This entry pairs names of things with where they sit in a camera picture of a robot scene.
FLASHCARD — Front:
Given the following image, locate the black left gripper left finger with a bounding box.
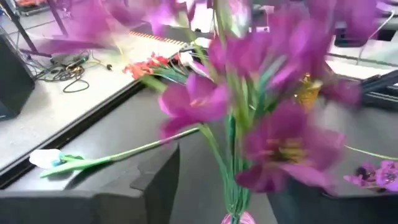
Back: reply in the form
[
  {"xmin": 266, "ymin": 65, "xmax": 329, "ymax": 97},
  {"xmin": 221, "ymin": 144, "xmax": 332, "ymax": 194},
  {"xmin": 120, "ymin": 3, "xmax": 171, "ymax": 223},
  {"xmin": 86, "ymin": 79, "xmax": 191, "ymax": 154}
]
[{"xmin": 0, "ymin": 143, "xmax": 181, "ymax": 224}]

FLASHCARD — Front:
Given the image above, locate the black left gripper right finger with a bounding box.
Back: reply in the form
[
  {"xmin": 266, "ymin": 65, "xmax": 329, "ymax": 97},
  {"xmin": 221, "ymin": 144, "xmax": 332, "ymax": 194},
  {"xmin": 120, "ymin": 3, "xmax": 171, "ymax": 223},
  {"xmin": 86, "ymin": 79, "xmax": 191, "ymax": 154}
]
[{"xmin": 267, "ymin": 181, "xmax": 398, "ymax": 224}]

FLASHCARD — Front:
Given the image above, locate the purple artificial flower spray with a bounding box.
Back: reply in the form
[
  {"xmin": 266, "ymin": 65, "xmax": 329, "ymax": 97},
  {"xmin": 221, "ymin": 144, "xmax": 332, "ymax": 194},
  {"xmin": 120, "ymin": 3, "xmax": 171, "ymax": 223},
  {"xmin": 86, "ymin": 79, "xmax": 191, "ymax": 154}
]
[
  {"xmin": 343, "ymin": 144, "xmax": 398, "ymax": 194},
  {"xmin": 29, "ymin": 0, "xmax": 383, "ymax": 224}
]

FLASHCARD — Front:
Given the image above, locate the white artificial tulip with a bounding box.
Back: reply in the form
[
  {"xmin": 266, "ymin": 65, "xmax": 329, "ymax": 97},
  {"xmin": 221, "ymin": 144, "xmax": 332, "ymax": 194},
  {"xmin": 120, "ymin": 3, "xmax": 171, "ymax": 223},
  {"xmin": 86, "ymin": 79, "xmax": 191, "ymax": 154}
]
[
  {"xmin": 178, "ymin": 50, "xmax": 211, "ymax": 78},
  {"xmin": 29, "ymin": 126, "xmax": 201, "ymax": 179}
]

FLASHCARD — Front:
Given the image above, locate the red artificial flower spray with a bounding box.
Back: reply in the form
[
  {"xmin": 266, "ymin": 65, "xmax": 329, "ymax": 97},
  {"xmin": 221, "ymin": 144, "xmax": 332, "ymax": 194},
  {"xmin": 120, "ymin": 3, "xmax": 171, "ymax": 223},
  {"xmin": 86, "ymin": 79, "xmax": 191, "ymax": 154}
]
[{"xmin": 122, "ymin": 52, "xmax": 190, "ymax": 85}]

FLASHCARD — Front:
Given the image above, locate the pink ribbed glass vase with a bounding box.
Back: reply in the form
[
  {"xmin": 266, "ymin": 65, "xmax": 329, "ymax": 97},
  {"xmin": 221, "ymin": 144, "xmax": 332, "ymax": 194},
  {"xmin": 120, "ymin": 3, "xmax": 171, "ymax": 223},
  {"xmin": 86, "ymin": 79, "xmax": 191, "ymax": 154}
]
[{"xmin": 221, "ymin": 210, "xmax": 256, "ymax": 224}]

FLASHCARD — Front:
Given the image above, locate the gold glass vase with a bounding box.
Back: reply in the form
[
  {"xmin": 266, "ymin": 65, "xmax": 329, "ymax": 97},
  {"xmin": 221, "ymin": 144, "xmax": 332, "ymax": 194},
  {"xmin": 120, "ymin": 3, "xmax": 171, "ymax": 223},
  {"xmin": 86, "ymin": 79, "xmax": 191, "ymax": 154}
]
[{"xmin": 294, "ymin": 73, "xmax": 324, "ymax": 113}]

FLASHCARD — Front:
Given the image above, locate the black box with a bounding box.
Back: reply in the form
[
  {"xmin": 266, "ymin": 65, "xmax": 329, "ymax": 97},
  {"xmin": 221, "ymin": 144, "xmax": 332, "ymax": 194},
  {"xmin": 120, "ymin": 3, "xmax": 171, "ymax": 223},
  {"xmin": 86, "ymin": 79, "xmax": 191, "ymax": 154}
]
[{"xmin": 0, "ymin": 26, "xmax": 37, "ymax": 121}]

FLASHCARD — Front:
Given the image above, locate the black floor mat striped edge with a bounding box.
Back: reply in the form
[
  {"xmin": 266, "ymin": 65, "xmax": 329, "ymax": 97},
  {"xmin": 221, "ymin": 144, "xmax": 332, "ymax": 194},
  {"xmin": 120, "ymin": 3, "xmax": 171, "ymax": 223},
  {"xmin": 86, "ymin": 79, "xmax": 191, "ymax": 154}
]
[{"xmin": 129, "ymin": 23, "xmax": 200, "ymax": 47}]

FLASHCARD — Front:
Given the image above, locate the black floor cable loop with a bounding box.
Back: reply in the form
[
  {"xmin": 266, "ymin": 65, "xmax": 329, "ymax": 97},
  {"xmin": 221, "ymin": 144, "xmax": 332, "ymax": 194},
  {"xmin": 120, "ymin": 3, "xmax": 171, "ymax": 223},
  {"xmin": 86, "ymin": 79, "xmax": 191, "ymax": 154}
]
[{"xmin": 62, "ymin": 77, "xmax": 91, "ymax": 94}]

